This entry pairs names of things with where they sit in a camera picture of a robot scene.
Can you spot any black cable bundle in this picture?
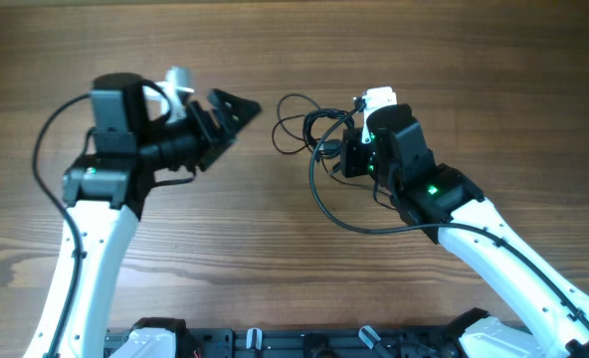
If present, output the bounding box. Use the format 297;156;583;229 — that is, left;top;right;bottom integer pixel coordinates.
271;92;375;190

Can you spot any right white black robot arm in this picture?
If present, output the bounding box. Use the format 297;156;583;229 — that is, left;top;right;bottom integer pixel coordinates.
341;104;589;357

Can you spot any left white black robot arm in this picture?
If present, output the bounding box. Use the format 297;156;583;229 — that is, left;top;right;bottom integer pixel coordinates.
25;67;262;357

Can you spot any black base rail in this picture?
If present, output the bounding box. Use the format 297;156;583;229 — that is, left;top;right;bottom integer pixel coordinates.
103;325;468;358

